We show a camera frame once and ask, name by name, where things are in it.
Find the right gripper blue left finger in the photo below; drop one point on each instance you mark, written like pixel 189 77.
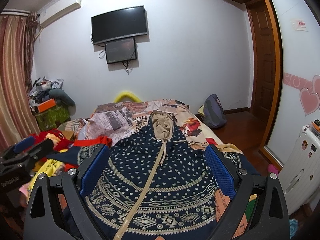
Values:
pixel 91 169

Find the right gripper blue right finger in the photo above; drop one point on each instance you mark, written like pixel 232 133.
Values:
pixel 222 169

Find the navy patterned hooded garment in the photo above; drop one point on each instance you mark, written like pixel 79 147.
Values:
pixel 155 185

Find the yellow garment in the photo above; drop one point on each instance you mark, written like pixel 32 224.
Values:
pixel 51 168

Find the red folded garment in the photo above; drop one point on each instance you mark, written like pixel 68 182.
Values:
pixel 89 142

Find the striped pink curtain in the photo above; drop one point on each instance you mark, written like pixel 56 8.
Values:
pixel 17 121

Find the red plush toy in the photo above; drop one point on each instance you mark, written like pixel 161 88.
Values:
pixel 59 140

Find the pink small item on floor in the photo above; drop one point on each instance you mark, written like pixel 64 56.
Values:
pixel 272 169

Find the purple grey backpack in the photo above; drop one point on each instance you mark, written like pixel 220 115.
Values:
pixel 213 112

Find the orange box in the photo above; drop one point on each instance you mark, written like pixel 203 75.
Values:
pixel 42 107

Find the white hard suitcase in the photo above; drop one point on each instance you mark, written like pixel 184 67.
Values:
pixel 299 177

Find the grey green pillow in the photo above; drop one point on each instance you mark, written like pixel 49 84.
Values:
pixel 60 94

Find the yellow curved bed headboard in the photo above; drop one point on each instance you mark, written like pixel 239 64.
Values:
pixel 126 95

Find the brown wooden door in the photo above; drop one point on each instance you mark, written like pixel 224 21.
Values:
pixel 264 60

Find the white sliding wardrobe door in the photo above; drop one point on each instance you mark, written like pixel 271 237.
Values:
pixel 299 101

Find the white air conditioner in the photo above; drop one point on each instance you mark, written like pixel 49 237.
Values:
pixel 57 11

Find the small wall monitor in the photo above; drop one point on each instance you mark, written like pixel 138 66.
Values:
pixel 120 50

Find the black wall television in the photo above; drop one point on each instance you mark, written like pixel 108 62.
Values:
pixel 117 24

